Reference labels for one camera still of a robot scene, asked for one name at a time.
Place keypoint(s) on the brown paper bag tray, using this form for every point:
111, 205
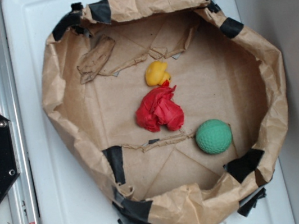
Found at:
93, 82

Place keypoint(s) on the green dimpled foam ball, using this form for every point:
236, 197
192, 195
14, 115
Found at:
214, 136

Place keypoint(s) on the aluminium extrusion rail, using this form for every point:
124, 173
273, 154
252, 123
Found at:
22, 197

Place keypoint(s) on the yellow rubber duck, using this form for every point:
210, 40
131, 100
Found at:
156, 74

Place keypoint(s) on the crumpled red paper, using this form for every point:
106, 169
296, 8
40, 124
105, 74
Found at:
157, 108

